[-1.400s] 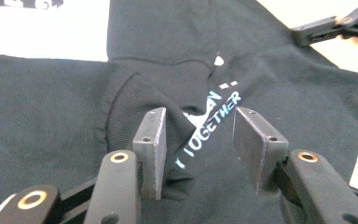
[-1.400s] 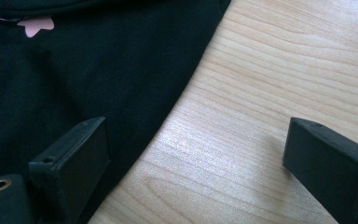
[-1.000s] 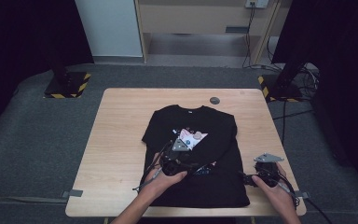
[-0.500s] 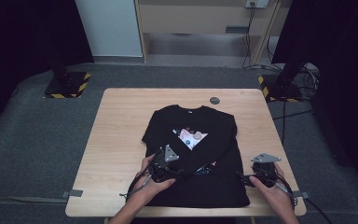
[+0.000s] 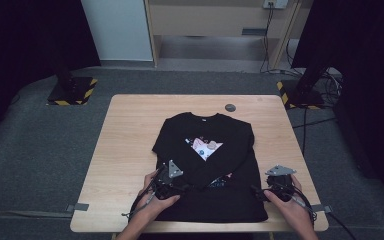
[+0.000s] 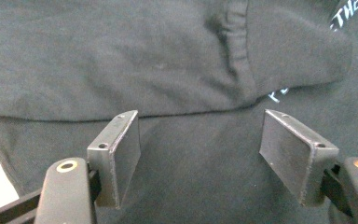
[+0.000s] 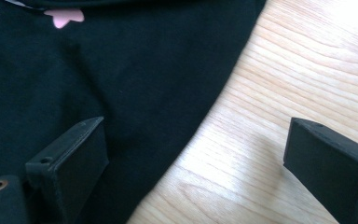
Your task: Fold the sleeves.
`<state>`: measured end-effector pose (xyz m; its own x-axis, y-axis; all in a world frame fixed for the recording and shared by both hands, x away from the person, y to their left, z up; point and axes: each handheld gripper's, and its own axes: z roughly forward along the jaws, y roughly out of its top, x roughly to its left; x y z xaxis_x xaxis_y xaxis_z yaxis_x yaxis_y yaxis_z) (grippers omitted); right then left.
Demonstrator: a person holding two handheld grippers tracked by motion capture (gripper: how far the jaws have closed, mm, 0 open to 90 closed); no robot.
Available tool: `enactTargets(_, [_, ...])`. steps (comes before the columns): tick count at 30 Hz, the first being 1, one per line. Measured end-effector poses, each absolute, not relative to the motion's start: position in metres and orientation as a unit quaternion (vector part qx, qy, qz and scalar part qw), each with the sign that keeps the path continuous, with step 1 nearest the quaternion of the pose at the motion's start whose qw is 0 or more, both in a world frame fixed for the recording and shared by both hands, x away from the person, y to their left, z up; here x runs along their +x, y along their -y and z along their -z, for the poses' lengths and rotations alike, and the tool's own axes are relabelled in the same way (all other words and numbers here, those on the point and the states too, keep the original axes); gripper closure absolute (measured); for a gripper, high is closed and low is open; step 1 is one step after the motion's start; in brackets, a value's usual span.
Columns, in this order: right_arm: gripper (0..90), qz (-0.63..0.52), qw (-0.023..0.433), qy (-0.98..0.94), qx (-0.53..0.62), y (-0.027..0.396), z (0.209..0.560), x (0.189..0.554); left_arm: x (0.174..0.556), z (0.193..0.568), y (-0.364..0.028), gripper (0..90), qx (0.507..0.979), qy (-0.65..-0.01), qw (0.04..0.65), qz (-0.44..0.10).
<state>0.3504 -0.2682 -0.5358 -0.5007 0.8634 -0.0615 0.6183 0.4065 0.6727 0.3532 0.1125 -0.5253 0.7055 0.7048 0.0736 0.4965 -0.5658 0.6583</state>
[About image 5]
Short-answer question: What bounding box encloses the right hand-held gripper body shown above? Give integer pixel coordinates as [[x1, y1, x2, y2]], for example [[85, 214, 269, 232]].
[[264, 164, 298, 203]]

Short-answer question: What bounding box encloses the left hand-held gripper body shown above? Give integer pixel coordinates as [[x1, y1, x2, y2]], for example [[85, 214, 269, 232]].
[[153, 159, 186, 201]]

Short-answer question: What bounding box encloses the black long-sleeve shirt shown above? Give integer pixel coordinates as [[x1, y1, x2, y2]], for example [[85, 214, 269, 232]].
[[151, 112, 269, 224]]

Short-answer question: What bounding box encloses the person's left hand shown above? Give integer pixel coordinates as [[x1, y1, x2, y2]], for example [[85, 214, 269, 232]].
[[136, 169, 181, 225]]

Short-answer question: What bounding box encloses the person's right hand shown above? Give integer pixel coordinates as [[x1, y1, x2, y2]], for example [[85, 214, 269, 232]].
[[264, 175, 314, 229]]

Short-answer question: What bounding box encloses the grey tape strip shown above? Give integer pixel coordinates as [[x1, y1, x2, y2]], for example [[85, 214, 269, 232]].
[[65, 202, 90, 213], [311, 204, 334, 214]]

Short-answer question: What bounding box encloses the black stand with striped base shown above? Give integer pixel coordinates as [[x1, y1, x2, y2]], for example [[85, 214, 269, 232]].
[[46, 63, 99, 107], [276, 63, 331, 110]]

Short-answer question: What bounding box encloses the black curtain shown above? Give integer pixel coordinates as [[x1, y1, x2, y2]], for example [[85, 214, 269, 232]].
[[0, 0, 102, 151], [291, 0, 384, 211]]

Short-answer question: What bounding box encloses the white panel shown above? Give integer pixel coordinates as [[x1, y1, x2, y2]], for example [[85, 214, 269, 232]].
[[79, 0, 154, 62]]

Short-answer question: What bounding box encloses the white power strip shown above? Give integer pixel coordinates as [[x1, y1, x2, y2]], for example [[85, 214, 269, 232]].
[[262, 0, 290, 10]]

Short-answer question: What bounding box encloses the left hand-held gripper cable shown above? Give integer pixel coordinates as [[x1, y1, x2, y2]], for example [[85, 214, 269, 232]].
[[121, 168, 164, 222]]

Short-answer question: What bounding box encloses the hand-held gripper cable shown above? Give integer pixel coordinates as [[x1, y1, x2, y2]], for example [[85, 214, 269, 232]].
[[276, 181, 358, 240], [121, 168, 164, 222]]

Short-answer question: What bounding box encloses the black floor cable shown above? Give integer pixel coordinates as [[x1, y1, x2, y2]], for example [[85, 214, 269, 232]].
[[291, 107, 338, 157]]

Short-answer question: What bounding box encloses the right hand-held gripper cable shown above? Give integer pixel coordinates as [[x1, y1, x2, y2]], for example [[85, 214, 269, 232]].
[[276, 181, 358, 240]]

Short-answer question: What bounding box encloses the bundle of black floor cables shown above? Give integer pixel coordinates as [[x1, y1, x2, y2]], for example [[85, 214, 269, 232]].
[[269, 39, 345, 110]]

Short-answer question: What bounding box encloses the black hanging power cable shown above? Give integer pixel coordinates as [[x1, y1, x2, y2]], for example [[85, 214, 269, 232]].
[[259, 3, 276, 74]]

